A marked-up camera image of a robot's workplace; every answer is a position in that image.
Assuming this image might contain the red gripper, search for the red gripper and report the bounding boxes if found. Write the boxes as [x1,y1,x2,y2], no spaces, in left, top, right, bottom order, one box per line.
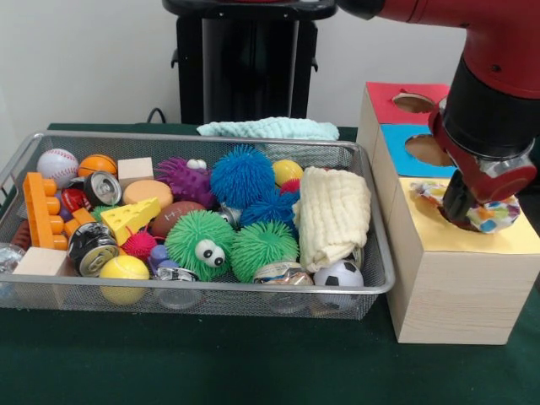
[429,110,538,224]

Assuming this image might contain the white polka dot cloth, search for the white polka dot cloth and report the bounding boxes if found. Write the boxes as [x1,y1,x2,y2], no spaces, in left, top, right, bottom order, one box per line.
[411,180,522,235]

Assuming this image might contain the cream waffle cloth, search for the cream waffle cloth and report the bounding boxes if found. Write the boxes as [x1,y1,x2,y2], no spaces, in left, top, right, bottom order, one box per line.
[295,166,372,273]

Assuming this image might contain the yellow toy cheese wedge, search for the yellow toy cheese wedge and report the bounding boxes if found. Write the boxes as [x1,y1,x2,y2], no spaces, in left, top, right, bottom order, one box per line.
[100,198,161,247]

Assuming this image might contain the silver drink can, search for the silver drink can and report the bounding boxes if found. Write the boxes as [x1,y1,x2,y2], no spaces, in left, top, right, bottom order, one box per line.
[67,222,119,277]

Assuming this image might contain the wooden box with three holes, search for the wooden box with three holes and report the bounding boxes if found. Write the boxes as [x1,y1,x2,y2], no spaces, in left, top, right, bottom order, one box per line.
[357,82,540,345]

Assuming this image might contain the clear mesh bin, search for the clear mesh bin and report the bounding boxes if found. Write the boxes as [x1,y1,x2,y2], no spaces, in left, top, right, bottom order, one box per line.
[0,131,397,319]

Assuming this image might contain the small soccer ball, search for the small soccer ball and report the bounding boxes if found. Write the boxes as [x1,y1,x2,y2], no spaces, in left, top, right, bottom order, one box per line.
[314,260,365,289]

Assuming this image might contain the mint green cloth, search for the mint green cloth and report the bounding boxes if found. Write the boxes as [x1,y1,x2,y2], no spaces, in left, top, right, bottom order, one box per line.
[197,116,340,143]

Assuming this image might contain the blue spiky ball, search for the blue spiky ball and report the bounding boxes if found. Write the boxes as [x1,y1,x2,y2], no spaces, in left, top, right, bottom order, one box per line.
[210,145,277,209]

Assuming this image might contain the dark green tablecloth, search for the dark green tablecloth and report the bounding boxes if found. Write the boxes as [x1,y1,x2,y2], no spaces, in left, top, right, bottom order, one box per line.
[0,122,540,405]

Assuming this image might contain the green spiky ball with face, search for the green spiky ball with face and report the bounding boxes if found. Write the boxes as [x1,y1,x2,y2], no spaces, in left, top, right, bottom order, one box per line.
[165,211,235,282]

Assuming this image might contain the yellow tennis ball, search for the yellow tennis ball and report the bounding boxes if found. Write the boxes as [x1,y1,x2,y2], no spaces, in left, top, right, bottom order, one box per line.
[99,256,150,305]

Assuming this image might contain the white baseball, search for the white baseball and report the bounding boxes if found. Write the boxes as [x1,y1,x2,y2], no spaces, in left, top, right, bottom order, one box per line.
[36,149,79,188]

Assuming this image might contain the orange toy building block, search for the orange toy building block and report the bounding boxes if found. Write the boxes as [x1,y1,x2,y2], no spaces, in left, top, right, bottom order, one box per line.
[23,172,68,251]

